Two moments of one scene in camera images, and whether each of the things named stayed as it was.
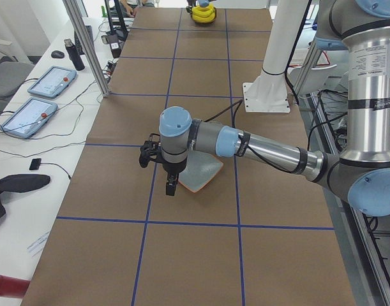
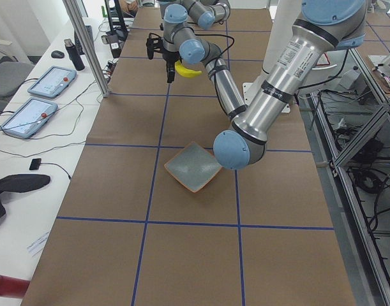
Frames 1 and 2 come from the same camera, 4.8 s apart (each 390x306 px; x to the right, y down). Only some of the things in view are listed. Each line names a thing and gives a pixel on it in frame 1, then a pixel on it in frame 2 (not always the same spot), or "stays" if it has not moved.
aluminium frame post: (77, 20) stays
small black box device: (35, 164) stays
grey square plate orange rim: (200, 167) stays
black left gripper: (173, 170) → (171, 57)
